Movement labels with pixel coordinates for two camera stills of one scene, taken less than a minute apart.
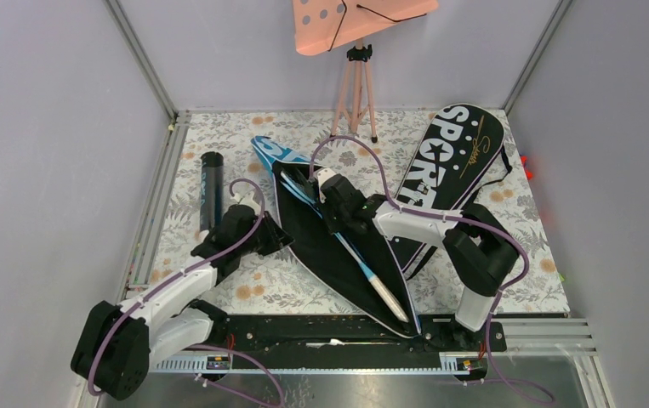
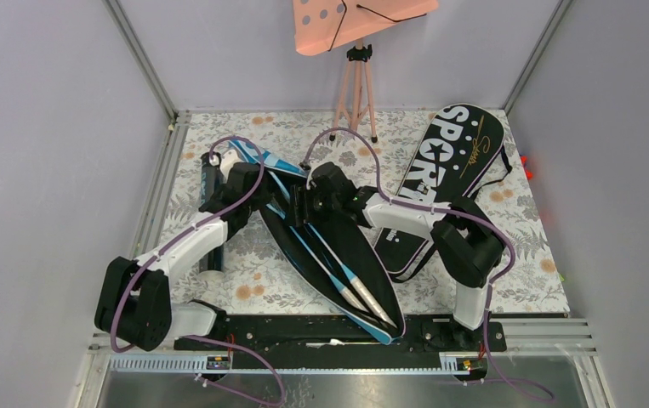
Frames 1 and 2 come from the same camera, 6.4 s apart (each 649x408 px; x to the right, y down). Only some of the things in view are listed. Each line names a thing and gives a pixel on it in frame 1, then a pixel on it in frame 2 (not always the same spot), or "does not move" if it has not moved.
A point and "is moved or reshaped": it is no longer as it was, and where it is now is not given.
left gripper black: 277,238 to 264,196
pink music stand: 322,25 does not move
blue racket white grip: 374,280 to 355,282
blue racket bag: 363,269 is moved or reshaped
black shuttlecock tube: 212,176 does not move
